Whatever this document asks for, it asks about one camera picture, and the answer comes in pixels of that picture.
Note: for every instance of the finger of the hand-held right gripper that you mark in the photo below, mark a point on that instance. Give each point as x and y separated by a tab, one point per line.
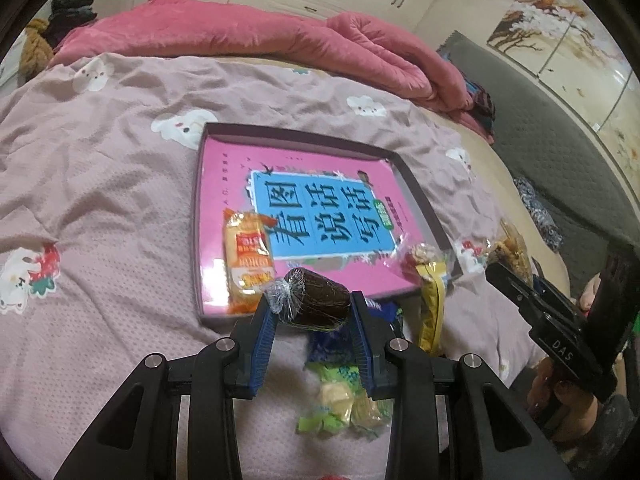
542	287
507	282

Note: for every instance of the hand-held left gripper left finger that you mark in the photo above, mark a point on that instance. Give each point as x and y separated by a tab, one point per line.
261	355

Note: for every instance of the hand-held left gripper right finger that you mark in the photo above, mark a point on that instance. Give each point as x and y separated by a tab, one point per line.
364	355

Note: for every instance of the clear packet of brown snacks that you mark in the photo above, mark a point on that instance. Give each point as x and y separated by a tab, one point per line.
512	250

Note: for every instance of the green milk candy packet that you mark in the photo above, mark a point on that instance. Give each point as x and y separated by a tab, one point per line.
340	395

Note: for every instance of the brown roll snack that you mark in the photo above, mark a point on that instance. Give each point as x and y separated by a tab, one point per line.
315	300

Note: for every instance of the yellow snack packet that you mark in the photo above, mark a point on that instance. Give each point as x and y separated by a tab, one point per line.
432	305

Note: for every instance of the shallow dark-rimmed cardboard box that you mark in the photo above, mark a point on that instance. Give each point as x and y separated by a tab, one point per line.
300	135

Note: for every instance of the person's right hand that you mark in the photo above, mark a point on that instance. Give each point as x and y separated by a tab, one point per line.
575	405

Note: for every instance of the blue snack packet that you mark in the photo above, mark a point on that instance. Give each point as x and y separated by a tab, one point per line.
325	347

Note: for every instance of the blue patterned cloth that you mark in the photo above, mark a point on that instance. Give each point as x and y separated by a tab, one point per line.
539	215

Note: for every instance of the orange rice cracker packet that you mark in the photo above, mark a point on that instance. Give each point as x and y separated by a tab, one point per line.
247	255

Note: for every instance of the grey quilted headboard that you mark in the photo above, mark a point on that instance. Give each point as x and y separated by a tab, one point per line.
550	135

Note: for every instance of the pink children's book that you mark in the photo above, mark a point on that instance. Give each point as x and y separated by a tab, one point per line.
310	180

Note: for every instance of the dark multicoloured garment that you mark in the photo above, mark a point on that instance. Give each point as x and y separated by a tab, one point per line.
480	102

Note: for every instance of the pink printed bed sheet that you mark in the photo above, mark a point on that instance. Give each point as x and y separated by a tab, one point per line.
100	185

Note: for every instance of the rose pink quilt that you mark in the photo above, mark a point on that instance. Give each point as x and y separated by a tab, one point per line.
250	30

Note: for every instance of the brown knitted garment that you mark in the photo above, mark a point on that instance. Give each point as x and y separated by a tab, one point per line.
35	45

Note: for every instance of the dark clothes pile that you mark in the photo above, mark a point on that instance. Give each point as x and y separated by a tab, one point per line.
70	10

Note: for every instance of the tree blossom wall painting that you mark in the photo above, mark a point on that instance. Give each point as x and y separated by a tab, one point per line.
550	25

